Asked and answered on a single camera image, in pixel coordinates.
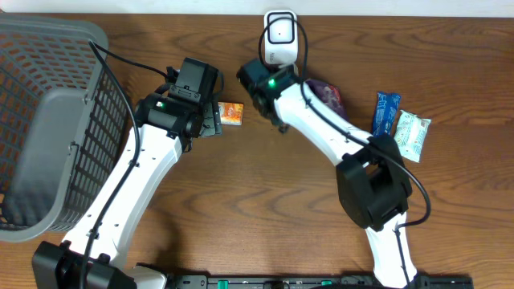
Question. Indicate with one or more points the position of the white barcode scanner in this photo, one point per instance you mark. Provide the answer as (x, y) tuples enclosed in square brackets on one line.
[(281, 39)]

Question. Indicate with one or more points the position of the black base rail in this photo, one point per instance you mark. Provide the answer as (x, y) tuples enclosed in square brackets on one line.
[(295, 282)]

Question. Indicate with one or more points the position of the light green snack packet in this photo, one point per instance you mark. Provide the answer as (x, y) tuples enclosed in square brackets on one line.
[(410, 134)]

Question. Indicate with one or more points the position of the blue Oreo cookie pack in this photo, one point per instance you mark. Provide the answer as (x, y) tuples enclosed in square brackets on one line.
[(385, 113)]

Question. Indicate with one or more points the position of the grey plastic mesh basket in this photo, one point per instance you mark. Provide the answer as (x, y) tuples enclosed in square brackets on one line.
[(62, 123)]

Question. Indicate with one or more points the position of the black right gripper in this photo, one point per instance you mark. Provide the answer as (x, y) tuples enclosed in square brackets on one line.
[(276, 121)]

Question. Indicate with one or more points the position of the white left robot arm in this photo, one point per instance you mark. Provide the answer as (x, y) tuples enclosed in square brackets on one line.
[(94, 252)]

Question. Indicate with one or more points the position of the orange small box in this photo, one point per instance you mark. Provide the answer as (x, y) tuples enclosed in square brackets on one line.
[(231, 113)]

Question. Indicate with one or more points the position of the red purple snack bag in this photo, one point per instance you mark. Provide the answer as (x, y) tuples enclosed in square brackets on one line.
[(330, 95)]

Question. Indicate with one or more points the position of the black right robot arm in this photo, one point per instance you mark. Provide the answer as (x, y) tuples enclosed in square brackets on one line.
[(373, 187)]

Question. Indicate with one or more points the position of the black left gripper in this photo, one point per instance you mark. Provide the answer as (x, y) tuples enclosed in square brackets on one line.
[(213, 121)]

